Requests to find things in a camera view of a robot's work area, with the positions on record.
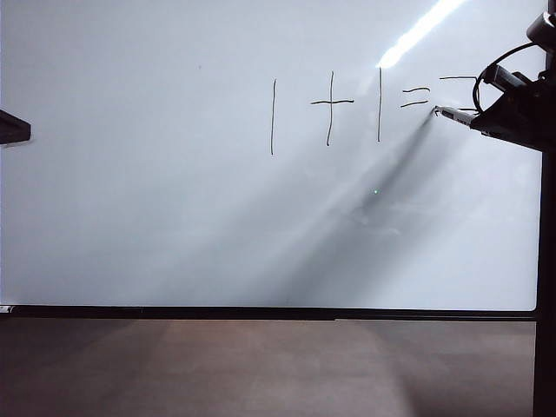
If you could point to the white board with black frame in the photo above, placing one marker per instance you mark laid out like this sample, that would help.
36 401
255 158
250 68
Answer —
174 195

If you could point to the black whiteboard pen tray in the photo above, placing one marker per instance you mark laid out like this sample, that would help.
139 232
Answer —
174 313

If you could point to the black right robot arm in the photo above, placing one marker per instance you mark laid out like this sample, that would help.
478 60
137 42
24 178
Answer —
543 26

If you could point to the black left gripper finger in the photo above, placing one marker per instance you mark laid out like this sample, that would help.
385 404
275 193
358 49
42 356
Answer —
13 126

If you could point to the black marker with white label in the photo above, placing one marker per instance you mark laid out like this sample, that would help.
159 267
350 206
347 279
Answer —
6 309

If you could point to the black marker pen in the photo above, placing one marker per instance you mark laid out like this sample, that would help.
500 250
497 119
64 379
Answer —
456 115

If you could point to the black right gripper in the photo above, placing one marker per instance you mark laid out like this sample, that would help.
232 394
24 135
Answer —
540 113

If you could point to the black whiteboard stand post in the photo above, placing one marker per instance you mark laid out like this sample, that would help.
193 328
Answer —
546 260

